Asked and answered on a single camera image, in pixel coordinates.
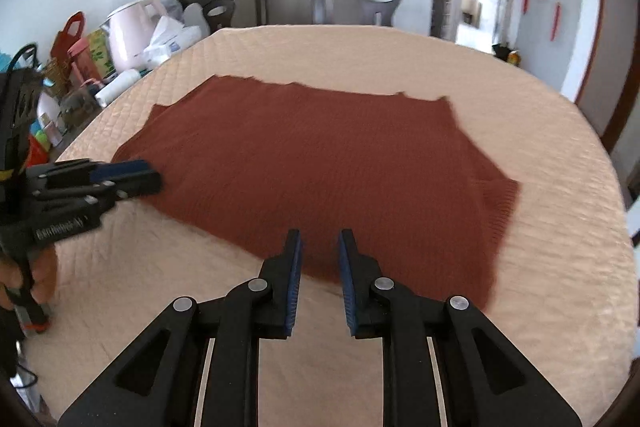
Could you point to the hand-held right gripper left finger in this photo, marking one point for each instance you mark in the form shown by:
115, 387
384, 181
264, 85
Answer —
292, 287

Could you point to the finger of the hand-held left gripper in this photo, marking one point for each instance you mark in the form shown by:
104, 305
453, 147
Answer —
140, 187
122, 169

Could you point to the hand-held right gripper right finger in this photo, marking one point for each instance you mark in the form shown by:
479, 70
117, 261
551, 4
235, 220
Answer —
347, 287

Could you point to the rust knit sweater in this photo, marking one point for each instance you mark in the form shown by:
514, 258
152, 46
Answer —
325, 157

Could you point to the person's left hand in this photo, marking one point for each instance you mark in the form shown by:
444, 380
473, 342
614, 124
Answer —
44, 277

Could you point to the white spray bottle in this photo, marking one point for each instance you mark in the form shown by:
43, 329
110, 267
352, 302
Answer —
49, 109

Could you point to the red tin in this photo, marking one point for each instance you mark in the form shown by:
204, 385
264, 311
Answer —
37, 154

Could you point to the glass teapot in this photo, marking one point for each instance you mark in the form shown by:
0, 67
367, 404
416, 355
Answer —
80, 102

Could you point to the white lint roller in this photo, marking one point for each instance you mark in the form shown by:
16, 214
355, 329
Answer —
117, 87

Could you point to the pink tumbler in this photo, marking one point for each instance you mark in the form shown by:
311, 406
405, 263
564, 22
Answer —
82, 64

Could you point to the red paper bag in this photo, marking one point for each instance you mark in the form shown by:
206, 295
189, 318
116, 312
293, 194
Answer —
62, 42

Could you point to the green snack packet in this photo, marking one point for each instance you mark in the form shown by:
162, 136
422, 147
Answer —
100, 52

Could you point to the pink electric kettle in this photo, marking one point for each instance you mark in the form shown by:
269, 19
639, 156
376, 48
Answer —
132, 37

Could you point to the white tissue pack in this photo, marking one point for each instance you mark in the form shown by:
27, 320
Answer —
170, 42

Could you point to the beige quilted table cover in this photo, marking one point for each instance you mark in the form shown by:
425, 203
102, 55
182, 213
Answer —
550, 232

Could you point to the black pot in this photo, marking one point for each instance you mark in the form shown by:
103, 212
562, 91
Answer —
501, 51

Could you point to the brown wooden door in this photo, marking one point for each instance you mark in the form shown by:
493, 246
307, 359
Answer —
589, 67

